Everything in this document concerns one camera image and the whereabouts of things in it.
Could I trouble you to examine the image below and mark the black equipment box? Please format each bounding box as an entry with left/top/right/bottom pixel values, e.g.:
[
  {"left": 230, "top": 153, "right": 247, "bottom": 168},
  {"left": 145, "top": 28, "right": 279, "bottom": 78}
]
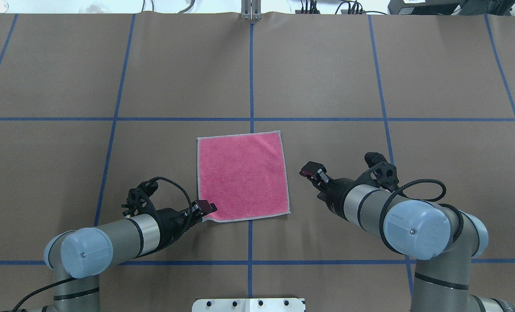
[{"left": 388, "top": 0, "right": 515, "bottom": 16}]

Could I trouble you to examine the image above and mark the grey metal bracket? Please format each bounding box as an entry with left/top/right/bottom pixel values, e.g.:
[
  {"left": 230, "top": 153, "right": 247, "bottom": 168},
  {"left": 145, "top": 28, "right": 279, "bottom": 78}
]
[{"left": 240, "top": 0, "right": 262, "bottom": 21}]

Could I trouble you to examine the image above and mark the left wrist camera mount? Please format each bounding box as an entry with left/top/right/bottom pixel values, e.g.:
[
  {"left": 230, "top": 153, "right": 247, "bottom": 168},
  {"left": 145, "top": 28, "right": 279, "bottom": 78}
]
[{"left": 121, "top": 179, "right": 158, "bottom": 218}]

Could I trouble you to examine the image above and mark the right black braided cable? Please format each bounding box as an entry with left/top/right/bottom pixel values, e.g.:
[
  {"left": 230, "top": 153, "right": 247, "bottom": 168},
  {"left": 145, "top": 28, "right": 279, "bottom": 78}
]
[{"left": 379, "top": 179, "right": 465, "bottom": 254}]

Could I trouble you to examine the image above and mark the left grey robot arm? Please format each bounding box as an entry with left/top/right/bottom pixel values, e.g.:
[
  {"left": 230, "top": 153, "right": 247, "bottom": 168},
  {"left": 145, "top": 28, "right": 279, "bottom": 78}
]
[{"left": 39, "top": 200, "right": 217, "bottom": 312}]

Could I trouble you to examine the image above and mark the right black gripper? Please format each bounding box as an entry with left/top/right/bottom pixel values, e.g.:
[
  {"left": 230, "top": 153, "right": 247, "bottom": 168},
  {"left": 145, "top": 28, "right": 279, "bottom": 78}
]
[{"left": 299, "top": 161, "right": 353, "bottom": 217}]

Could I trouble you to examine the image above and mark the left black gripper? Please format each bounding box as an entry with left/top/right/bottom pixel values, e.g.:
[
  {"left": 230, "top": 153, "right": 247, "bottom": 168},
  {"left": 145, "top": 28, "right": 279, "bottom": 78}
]
[{"left": 157, "top": 200, "right": 217, "bottom": 247}]

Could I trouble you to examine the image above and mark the white metal base plate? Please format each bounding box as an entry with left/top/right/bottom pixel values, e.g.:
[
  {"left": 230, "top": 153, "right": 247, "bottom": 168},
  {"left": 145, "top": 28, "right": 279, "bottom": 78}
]
[{"left": 191, "top": 298, "right": 307, "bottom": 312}]

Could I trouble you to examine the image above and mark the blue tape line crosswise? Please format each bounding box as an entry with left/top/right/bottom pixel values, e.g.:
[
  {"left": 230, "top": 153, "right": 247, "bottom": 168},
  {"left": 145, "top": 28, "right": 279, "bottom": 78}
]
[{"left": 0, "top": 117, "right": 515, "bottom": 122}]

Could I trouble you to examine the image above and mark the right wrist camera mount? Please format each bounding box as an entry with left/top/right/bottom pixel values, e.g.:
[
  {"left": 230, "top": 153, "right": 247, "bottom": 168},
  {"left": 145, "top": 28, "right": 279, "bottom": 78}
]
[{"left": 356, "top": 152, "right": 398, "bottom": 192}]

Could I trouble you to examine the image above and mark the brown table cover sheet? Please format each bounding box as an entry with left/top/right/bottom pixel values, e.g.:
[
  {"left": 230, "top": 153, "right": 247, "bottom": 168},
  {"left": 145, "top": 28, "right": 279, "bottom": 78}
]
[{"left": 0, "top": 12, "right": 515, "bottom": 312}]

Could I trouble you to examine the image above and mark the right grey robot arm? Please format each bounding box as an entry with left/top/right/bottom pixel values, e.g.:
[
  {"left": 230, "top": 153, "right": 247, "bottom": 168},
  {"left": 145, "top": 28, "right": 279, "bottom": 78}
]
[{"left": 300, "top": 160, "right": 515, "bottom": 312}]

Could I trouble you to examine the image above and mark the pink and grey towel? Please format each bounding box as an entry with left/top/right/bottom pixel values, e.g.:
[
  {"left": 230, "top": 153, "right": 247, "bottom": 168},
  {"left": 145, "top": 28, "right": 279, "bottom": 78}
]
[{"left": 197, "top": 130, "right": 290, "bottom": 223}]

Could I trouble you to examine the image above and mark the blue tape line lengthwise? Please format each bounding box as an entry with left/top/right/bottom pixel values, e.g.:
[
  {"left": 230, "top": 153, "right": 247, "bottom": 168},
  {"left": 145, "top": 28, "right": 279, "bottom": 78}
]
[{"left": 247, "top": 23, "right": 255, "bottom": 299}]

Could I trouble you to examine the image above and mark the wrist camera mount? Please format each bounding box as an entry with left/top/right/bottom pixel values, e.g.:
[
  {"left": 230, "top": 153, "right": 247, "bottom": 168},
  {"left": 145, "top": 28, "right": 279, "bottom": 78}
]
[
  {"left": 121, "top": 179, "right": 158, "bottom": 218},
  {"left": 356, "top": 152, "right": 398, "bottom": 192}
]

